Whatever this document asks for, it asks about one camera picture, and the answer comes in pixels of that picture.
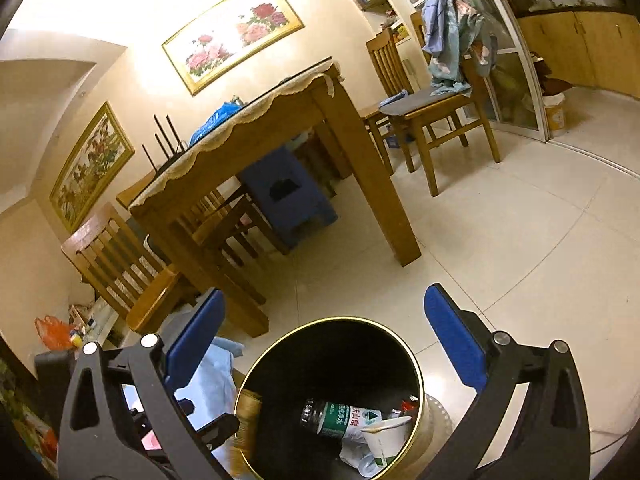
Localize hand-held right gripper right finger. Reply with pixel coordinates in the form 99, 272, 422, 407
420, 283, 593, 480

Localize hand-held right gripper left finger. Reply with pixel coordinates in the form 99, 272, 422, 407
57, 288, 236, 480

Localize red wrapper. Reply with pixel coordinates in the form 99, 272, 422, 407
387, 395, 420, 418

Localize black round bin gold rim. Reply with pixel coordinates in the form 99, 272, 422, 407
232, 316, 453, 480

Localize clear plastic water bottle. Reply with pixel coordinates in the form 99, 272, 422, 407
300, 399, 383, 442

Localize white green paper cup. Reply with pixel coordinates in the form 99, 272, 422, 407
360, 415, 415, 473

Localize white tissue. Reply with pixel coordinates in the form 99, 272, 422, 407
340, 440, 386, 478

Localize wooden slat-back chair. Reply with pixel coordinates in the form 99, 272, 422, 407
357, 27, 416, 176
170, 187, 291, 267
61, 203, 201, 333

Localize white coffee table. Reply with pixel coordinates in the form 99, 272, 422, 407
67, 297, 132, 350

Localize orange plastic bag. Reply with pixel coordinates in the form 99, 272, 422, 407
35, 315, 76, 352

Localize blue plastic stool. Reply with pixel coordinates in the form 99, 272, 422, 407
237, 149, 337, 246

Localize green potted plant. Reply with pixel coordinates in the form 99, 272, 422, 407
0, 355, 57, 476

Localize black router with antennas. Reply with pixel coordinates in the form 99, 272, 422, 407
141, 114, 190, 171

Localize framed horse painting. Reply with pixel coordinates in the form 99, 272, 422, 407
49, 101, 136, 233

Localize beige lace table cover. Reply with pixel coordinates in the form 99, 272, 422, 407
127, 59, 346, 211

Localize blue plastic bag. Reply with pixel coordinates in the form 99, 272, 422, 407
189, 101, 244, 145

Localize wooden chair with cushion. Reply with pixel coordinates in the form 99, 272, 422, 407
378, 10, 502, 197

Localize wooden dining table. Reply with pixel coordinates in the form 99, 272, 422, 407
116, 59, 422, 338

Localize grey seat cushion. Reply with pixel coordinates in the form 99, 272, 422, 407
378, 82, 473, 116

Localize white plastic bucket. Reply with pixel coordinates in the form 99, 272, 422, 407
542, 91, 567, 137

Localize glass sliding door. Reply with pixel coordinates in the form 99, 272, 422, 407
380, 0, 551, 142

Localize light blue floral clothes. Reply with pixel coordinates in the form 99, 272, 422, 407
421, 0, 500, 95

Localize framed peony flower painting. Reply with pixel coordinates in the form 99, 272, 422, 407
161, 0, 306, 97

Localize wooden kitchen cabinet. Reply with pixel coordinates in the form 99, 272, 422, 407
515, 7, 640, 97

